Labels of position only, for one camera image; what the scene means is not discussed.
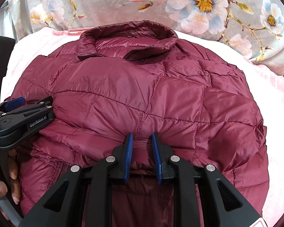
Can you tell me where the maroon quilted puffer jacket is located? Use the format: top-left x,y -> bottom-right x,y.
11,21 -> 269,226

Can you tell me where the person's left hand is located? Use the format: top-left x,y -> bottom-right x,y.
0,149 -> 21,204

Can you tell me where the white satin curtain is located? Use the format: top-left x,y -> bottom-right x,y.
0,0 -> 20,41

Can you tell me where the pink plush blanket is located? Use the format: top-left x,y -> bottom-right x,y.
0,27 -> 284,226

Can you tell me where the grey floral blanket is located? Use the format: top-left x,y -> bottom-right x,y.
9,0 -> 284,77

